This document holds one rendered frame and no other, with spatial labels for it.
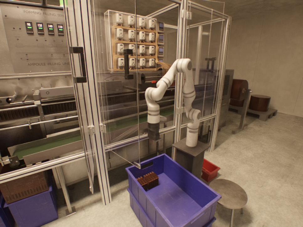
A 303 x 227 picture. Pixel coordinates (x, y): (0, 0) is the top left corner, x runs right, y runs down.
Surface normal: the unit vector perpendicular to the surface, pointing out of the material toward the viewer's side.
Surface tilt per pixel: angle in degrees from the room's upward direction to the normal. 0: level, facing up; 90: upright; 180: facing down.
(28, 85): 90
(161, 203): 0
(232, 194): 0
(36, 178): 90
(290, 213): 0
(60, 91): 90
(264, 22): 90
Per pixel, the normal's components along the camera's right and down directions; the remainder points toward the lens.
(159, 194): 0.00, -0.95
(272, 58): -0.83, 0.18
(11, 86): 0.56, 0.25
